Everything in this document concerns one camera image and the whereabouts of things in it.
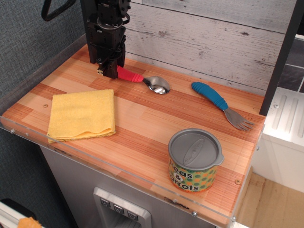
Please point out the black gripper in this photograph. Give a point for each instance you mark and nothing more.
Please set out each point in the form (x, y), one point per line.
(109, 40)

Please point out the red handled metal spoon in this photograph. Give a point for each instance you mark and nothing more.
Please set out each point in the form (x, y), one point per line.
(155, 83)

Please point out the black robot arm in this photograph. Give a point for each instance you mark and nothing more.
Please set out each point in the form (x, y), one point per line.
(108, 10)

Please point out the yellow folded cloth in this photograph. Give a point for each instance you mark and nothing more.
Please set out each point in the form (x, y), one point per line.
(81, 115)

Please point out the grey toy fridge cabinet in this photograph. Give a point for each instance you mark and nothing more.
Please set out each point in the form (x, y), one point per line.
(77, 183)

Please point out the peas and carrots can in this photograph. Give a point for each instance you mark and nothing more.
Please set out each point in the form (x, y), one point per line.
(194, 157)

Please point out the silver dispenser panel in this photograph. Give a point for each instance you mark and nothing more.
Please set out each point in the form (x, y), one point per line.
(116, 212)

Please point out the orange object bottom left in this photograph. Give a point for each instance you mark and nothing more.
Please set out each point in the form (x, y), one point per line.
(28, 223)

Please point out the white ridged side counter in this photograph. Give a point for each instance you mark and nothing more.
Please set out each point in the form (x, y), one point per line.
(279, 154)

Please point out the blue handled metal fork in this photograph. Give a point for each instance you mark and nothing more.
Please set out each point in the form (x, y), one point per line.
(234, 118)

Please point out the black right vertical post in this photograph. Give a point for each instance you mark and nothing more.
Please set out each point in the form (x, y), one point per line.
(283, 55)

